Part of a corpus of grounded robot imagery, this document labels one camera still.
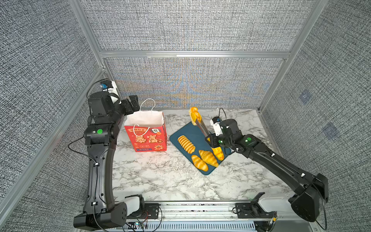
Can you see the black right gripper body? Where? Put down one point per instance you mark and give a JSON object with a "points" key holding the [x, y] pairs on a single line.
{"points": [[221, 141]]}

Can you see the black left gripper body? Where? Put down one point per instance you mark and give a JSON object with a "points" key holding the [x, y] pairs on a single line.
{"points": [[124, 108]]}

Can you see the yellow metal tongs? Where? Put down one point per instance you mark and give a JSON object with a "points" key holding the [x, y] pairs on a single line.
{"points": [[204, 130]]}

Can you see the red paper gift bag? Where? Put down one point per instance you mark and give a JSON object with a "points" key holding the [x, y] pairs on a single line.
{"points": [[146, 129]]}

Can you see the golden croissant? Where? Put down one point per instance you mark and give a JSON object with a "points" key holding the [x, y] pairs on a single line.
{"points": [[208, 157]]}

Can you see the long ridged bread loaf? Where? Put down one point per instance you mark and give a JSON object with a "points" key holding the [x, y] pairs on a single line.
{"points": [[186, 144]]}

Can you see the rectangular glazed bread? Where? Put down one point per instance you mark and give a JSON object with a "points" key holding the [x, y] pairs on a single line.
{"points": [[194, 115]]}

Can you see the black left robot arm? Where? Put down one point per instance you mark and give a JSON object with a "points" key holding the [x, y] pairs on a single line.
{"points": [[100, 211]]}

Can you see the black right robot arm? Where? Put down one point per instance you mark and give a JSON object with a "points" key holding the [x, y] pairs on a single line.
{"points": [[310, 191]]}

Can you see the oval striped bread roll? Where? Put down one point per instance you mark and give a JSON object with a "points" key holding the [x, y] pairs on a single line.
{"points": [[218, 153]]}

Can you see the striped bread roll front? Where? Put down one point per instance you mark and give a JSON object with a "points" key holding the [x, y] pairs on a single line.
{"points": [[199, 163]]}

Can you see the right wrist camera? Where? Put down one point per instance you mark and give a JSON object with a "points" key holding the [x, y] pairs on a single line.
{"points": [[215, 122]]}

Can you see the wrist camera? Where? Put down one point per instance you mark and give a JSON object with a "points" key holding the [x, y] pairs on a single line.
{"points": [[111, 87], [215, 122]]}

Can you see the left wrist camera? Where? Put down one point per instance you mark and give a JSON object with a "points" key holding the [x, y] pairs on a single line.
{"points": [[111, 87]]}

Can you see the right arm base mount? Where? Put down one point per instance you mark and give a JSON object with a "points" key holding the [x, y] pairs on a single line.
{"points": [[252, 209]]}

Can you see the aluminium front rail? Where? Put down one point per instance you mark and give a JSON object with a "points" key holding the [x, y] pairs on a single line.
{"points": [[199, 216]]}

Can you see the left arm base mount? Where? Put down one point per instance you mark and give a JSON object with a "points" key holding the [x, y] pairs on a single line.
{"points": [[145, 210]]}

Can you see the aluminium enclosure frame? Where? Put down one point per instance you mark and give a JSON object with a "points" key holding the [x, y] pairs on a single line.
{"points": [[50, 50]]}

